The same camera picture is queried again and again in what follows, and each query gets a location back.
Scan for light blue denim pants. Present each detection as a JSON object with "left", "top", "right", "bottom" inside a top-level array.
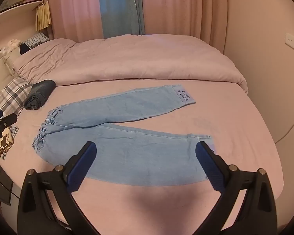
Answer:
[{"left": 32, "top": 85, "right": 213, "bottom": 186}]

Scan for plaid pillow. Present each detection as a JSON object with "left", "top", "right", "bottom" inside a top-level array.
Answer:
[{"left": 0, "top": 77, "right": 32, "bottom": 117}]

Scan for dark folded garment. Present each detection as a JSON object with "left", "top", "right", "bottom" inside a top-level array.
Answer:
[{"left": 24, "top": 80, "right": 56, "bottom": 110}]

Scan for white plush toy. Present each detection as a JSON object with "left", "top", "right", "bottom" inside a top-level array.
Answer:
[{"left": 0, "top": 39, "right": 21, "bottom": 59}]

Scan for checkered blue pillow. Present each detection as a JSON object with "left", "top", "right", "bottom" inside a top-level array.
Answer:
[{"left": 19, "top": 32, "right": 50, "bottom": 55}]

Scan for yellow tassel fringe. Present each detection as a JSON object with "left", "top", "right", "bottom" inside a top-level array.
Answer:
[{"left": 35, "top": 1, "right": 52, "bottom": 31}]

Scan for pink duvet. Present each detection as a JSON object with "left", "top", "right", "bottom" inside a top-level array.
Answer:
[{"left": 13, "top": 34, "right": 248, "bottom": 91}]

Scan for blue grey curtain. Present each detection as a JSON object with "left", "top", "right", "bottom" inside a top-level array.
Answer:
[{"left": 99, "top": 0, "right": 145, "bottom": 38}]

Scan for pink curtain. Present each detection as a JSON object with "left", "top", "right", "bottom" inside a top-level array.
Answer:
[{"left": 48, "top": 0, "right": 228, "bottom": 52}]

